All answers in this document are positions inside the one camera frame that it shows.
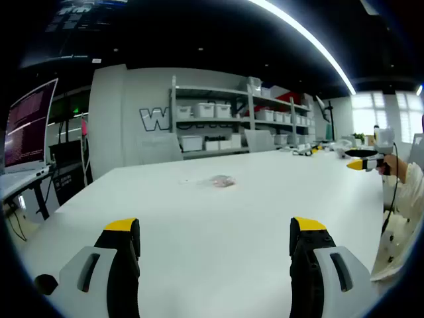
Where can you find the white ceiling panel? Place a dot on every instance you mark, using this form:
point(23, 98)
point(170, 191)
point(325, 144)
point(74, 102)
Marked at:
point(369, 6)

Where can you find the crumpled clear plastic bags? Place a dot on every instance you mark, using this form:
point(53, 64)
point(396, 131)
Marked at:
point(342, 147)

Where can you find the ceiling-mounted dark screen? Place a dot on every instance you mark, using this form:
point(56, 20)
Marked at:
point(73, 16)

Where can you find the bright window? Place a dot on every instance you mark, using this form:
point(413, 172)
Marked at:
point(364, 119)

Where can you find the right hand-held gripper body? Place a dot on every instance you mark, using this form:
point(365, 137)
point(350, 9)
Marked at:
point(384, 142)

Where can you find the black cabinet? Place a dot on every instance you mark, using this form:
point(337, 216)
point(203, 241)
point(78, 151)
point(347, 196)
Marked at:
point(69, 179)

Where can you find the teal upright object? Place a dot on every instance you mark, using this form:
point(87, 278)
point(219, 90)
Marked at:
point(329, 132)

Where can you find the clear resealable bag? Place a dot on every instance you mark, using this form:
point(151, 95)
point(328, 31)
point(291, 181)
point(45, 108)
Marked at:
point(222, 181)

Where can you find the grey metal shelving unit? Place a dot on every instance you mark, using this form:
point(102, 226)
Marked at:
point(252, 112)

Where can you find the short ceiling light strip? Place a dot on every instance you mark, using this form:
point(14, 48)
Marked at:
point(419, 90)

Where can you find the group of white storage bins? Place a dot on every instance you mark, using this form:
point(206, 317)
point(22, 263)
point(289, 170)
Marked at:
point(205, 110)

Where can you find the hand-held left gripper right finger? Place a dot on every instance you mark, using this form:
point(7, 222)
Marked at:
point(331, 285)

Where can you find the laptop with purple screen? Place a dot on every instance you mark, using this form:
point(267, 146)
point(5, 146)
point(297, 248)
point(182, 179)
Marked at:
point(28, 126)

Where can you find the spare yellow-tipped gripper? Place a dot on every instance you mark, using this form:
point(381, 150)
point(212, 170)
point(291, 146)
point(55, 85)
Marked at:
point(316, 149)

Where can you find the potted green plant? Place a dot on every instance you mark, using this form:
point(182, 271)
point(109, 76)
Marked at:
point(358, 136)

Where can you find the person's right hand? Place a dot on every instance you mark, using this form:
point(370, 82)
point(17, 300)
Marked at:
point(394, 167)

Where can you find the pink hanging object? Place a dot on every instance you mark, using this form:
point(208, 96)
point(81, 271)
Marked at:
point(84, 127)

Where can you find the white side desk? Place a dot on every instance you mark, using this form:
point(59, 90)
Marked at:
point(20, 182)

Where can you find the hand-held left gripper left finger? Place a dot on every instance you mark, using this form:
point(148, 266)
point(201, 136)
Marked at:
point(99, 281)

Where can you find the long ceiling light strip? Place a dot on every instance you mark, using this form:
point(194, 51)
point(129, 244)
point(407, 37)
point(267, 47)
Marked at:
point(318, 43)

